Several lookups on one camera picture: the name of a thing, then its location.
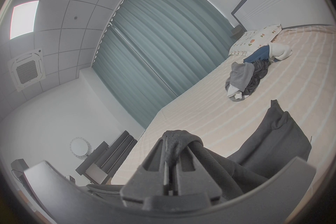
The blue-green curtain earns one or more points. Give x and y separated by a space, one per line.
168 20
126 81

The white printed pillow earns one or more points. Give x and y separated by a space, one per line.
252 40

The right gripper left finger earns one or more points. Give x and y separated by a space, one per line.
147 175

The black chest of drawers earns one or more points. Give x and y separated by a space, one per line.
115 149

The bed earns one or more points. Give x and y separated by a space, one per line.
236 118

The pile of clothes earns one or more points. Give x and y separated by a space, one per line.
244 78

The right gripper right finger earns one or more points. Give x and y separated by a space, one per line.
194 178

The grey bedside table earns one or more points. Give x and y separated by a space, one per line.
236 31

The black T-shirt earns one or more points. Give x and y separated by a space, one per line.
275 139

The ceiling light panel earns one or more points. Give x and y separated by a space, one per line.
24 19

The ceiling air conditioner vent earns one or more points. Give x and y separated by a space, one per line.
27 69

